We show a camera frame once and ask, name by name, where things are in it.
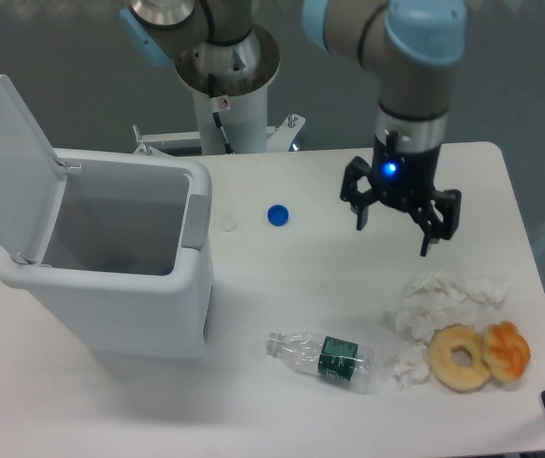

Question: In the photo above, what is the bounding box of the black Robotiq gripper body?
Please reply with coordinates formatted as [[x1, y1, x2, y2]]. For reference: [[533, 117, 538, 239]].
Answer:
[[366, 137, 441, 213]]

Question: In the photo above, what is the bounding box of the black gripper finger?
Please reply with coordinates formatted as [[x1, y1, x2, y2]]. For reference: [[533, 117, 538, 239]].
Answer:
[[340, 156, 381, 231], [418, 189, 462, 258]]

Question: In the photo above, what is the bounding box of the blue plastic bottle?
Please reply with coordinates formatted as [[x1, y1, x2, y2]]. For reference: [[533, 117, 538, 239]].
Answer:
[[160, 267, 174, 276]]

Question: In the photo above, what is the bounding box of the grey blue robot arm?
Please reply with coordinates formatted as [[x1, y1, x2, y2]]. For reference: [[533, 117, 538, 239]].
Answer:
[[119, 1, 467, 247]]

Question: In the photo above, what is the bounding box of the blue bottle cap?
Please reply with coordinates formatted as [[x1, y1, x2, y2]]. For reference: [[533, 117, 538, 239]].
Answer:
[[266, 204, 290, 227]]

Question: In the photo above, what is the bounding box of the white bottle cap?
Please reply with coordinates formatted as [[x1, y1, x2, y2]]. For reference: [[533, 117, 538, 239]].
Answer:
[[219, 215, 238, 233]]

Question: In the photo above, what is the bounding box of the clear bottle green label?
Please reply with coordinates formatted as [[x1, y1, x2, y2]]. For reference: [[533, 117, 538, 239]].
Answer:
[[265, 332, 373, 394]]

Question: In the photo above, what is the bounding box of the white trash can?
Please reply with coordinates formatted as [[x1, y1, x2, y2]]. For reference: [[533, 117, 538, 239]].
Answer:
[[0, 149, 214, 359]]

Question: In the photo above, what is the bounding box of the white trash can lid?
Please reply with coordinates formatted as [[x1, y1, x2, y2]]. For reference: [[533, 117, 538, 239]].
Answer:
[[0, 74, 82, 264]]

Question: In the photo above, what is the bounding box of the large crumpled white tissue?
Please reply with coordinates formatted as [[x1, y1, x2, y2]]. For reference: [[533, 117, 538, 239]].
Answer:
[[392, 270, 510, 344]]

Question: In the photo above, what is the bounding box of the small crumpled white tissue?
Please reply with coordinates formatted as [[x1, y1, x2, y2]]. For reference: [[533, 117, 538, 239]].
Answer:
[[393, 343, 430, 390]]

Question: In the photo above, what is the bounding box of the orange glazed twisted bun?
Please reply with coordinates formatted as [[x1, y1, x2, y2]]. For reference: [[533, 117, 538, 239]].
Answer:
[[482, 321, 531, 383]]

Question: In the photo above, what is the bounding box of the plain ring donut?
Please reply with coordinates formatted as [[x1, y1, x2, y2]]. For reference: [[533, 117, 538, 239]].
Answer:
[[427, 325, 491, 392]]

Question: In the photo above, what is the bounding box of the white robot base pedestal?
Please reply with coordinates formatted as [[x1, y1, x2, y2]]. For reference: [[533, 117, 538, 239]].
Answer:
[[133, 25, 306, 156]]

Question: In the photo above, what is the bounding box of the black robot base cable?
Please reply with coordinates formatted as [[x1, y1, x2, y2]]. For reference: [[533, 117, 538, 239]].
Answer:
[[207, 73, 235, 156]]

